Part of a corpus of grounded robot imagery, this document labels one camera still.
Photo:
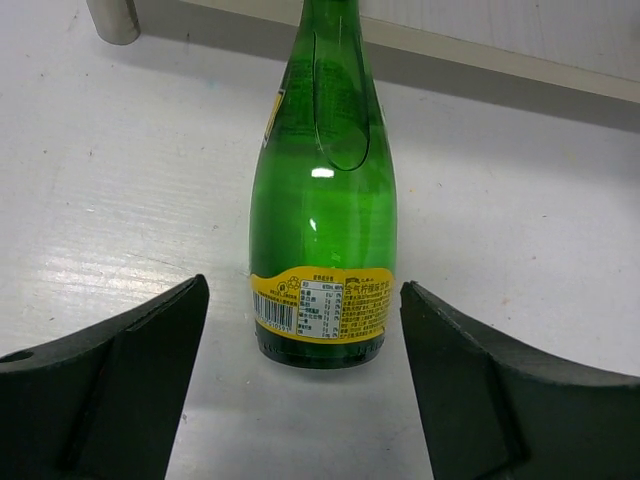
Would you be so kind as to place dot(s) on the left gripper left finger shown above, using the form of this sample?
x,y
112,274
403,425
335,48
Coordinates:
x,y
104,402

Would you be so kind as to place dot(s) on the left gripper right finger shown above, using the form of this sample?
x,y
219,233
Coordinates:
x,y
494,407

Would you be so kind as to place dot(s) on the green glass bottle front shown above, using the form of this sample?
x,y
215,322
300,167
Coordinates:
x,y
323,217

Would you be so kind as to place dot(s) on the white two-tier shelf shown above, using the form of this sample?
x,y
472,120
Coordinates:
x,y
587,46

